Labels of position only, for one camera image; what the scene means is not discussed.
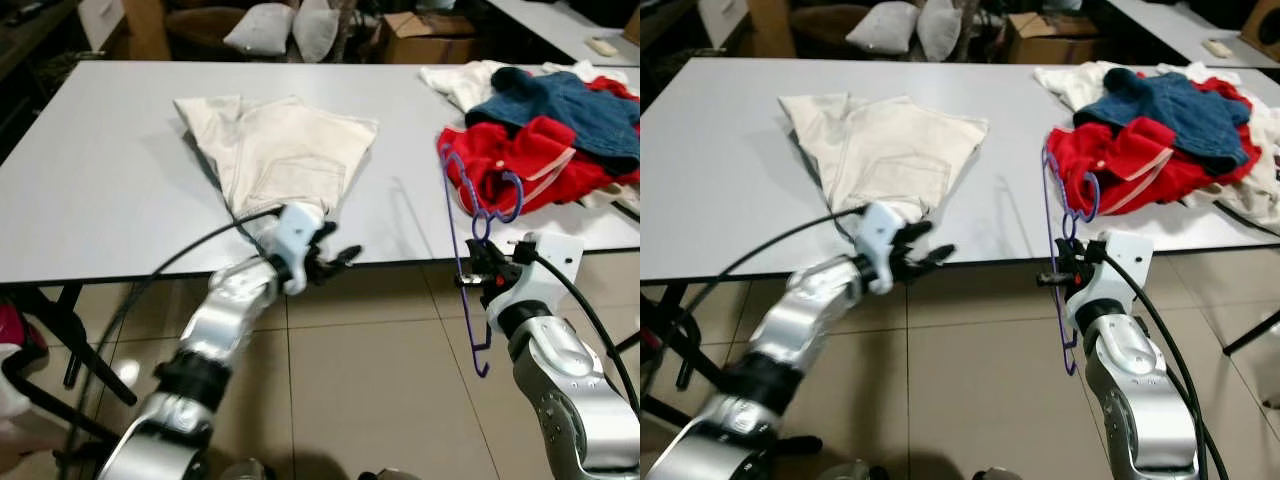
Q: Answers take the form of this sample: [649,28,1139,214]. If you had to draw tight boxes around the black low shelf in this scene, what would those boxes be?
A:
[640,0,701,51]
[0,0,83,83]

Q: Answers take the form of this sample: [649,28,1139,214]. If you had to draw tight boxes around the brown wooden panel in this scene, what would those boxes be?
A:
[745,0,796,59]
[120,0,173,61]

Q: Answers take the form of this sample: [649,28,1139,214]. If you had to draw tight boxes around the pink clothes iron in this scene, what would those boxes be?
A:
[0,303,28,353]

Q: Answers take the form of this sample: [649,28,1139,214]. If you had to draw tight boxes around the white board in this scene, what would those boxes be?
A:
[697,0,749,49]
[76,0,127,53]

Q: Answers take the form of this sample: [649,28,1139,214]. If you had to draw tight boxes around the red garment with cream stripes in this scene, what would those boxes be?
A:
[1045,75,1266,216]
[437,75,641,217]

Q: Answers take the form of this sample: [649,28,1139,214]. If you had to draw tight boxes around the brown cardboard box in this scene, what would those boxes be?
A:
[378,10,479,65]
[1005,10,1099,66]

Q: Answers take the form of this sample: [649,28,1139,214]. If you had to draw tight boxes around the purple plastic clothes hanger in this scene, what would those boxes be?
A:
[1040,145,1103,379]
[438,143,527,379]

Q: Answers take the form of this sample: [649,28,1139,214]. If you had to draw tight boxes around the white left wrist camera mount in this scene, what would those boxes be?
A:
[268,202,327,296]
[855,202,909,296]

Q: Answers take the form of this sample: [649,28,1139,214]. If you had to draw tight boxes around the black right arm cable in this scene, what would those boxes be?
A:
[1100,250,1231,480]
[530,250,641,413]

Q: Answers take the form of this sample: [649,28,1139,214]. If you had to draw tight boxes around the long white table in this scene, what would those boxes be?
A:
[487,0,641,67]
[1105,0,1280,69]

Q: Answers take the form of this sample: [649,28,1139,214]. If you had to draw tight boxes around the brown wooden box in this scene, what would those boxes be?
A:
[1240,0,1280,63]

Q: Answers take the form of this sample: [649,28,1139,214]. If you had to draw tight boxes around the blue denim garment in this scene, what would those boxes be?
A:
[1072,68,1253,176]
[464,66,641,177]

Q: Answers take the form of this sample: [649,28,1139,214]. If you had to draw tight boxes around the cream white denim shorts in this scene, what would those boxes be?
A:
[174,94,380,229]
[778,93,991,226]

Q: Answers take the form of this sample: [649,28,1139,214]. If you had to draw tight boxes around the grey pillow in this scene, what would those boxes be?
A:
[917,0,964,63]
[292,0,342,64]
[221,2,297,57]
[845,0,921,56]

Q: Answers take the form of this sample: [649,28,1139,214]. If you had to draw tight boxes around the brown round chair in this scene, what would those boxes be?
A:
[163,6,253,53]
[790,3,876,49]

